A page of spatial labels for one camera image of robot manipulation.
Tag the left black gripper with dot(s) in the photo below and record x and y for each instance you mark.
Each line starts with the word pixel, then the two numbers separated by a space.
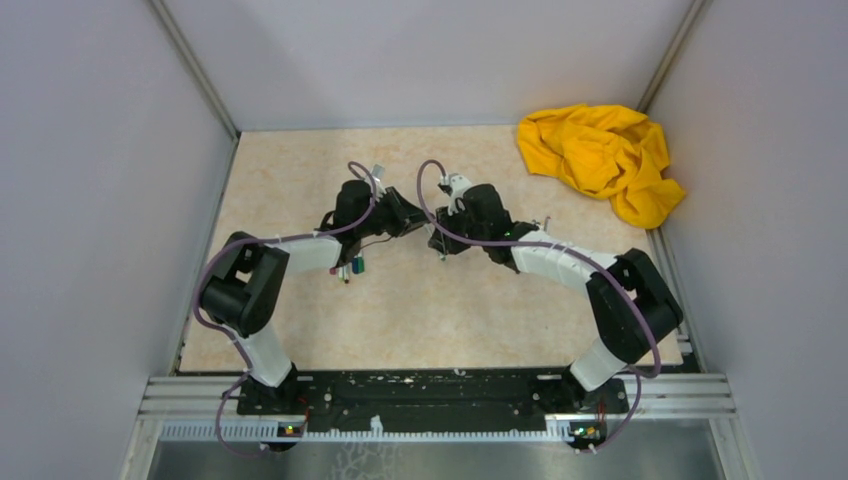
pixel 406 217

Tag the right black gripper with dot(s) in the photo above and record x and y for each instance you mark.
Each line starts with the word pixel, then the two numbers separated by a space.
pixel 445 244

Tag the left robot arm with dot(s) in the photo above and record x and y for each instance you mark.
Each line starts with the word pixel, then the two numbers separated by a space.
pixel 240 289

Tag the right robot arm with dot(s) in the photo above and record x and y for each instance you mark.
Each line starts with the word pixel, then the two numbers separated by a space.
pixel 632 304

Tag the yellow crumpled cloth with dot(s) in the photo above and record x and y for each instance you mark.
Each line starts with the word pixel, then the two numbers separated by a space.
pixel 605 152

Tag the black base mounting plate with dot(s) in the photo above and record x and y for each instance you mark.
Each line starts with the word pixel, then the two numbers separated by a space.
pixel 431 400

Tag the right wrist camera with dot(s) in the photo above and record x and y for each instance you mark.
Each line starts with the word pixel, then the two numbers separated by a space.
pixel 455 186

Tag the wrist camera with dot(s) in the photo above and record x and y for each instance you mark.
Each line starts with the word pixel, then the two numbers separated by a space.
pixel 376 173
pixel 455 186

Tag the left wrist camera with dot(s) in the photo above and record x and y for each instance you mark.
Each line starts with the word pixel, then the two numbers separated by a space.
pixel 376 173

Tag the right corner aluminium post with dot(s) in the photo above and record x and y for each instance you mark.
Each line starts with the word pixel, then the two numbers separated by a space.
pixel 672 53

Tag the corner aluminium post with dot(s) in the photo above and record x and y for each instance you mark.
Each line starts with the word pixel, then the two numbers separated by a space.
pixel 672 53
pixel 193 66

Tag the aluminium frame rail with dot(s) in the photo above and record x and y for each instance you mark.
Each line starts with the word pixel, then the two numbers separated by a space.
pixel 664 397

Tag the white cable duct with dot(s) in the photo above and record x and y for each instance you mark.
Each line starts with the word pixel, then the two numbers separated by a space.
pixel 271 431

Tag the left corner aluminium post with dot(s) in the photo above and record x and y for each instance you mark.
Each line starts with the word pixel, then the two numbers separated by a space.
pixel 193 66

